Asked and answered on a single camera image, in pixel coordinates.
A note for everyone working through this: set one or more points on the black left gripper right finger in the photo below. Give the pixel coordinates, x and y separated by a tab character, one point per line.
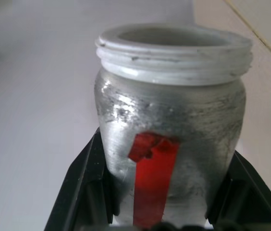
243	195

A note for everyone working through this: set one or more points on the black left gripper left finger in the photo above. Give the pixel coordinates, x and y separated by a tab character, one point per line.
87	187

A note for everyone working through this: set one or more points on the silver jar with red tape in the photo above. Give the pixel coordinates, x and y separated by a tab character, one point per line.
174	108

